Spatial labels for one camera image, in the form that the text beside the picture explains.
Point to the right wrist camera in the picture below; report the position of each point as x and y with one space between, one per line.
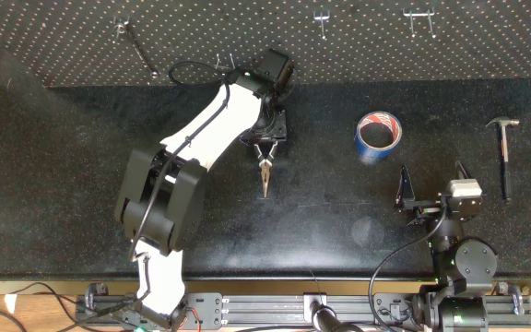
463 188

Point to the mounting rail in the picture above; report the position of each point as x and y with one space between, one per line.
265 309

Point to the pliers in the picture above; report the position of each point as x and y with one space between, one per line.
265 177

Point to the hammer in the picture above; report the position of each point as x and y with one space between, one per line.
504 143

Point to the metal hook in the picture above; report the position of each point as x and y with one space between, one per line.
322 20
411 20
119 28
232 60

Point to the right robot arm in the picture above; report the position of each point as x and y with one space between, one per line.
473 265

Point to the white tape piece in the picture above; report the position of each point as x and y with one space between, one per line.
10 303

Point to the roll of blue tape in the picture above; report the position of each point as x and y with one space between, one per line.
371 150

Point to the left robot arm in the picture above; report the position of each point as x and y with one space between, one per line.
228 124

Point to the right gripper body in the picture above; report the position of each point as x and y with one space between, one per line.
420 204

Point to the black pegboard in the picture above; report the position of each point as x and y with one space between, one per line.
385 55

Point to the wrench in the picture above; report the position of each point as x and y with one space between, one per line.
140 51

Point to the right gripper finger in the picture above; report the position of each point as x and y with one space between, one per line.
462 173
405 186

